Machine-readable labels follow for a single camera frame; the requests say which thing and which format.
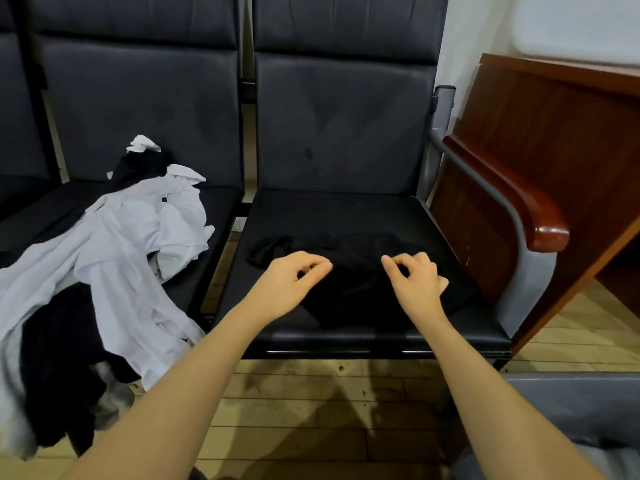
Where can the person's left hand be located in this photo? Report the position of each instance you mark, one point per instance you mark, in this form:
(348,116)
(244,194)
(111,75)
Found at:
(285,285)

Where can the person's right forearm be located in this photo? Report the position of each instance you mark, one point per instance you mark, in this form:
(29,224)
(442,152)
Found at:
(505,415)

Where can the white plastic tray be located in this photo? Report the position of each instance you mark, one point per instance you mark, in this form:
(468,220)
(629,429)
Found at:
(580,27)

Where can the brown wooden desk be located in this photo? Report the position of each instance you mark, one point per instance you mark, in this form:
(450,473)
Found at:
(550,135)

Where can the person's left forearm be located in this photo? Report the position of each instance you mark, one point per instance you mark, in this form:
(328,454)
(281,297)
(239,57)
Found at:
(165,410)

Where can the person's right hand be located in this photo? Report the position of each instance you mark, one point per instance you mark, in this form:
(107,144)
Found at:
(416,287)

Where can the brown wooden bench armrest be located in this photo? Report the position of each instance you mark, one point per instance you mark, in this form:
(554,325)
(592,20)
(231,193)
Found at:
(515,195)

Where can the pile of clothes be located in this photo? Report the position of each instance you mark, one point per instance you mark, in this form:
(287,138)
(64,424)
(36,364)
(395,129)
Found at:
(110,265)

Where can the black garment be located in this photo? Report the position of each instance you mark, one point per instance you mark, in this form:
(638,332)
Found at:
(355,280)

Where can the grey plastic storage bin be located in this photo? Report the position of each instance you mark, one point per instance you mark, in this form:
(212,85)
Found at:
(590,405)

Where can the black leather bench seat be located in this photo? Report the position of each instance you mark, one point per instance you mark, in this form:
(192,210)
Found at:
(20,95)
(340,125)
(140,85)

